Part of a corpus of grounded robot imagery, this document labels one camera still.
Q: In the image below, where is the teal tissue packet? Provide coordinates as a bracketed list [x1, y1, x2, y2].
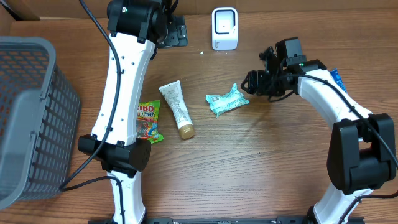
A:
[206, 83, 249, 118]

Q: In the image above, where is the blue snack bar wrapper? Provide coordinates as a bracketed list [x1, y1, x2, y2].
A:
[330, 69, 347, 93]

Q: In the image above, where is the green gummy candy bag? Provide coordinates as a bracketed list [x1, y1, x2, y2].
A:
[136, 100, 164, 144]

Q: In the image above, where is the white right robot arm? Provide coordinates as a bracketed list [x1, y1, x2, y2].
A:
[241, 47, 397, 223]

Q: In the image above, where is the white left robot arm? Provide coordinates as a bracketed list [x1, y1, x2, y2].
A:
[78, 0, 187, 223]

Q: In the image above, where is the white barcode scanner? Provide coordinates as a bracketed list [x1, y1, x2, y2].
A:
[211, 7, 238, 50]

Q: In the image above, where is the white tube gold cap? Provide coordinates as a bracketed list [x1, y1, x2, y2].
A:
[159, 80, 196, 139]

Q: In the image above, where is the cardboard box corner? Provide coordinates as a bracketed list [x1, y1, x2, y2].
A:
[1, 0, 40, 21]

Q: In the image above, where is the grey plastic basket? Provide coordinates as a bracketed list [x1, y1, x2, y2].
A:
[1, 36, 81, 209]

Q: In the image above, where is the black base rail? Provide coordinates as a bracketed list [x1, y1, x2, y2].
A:
[88, 216, 364, 224]

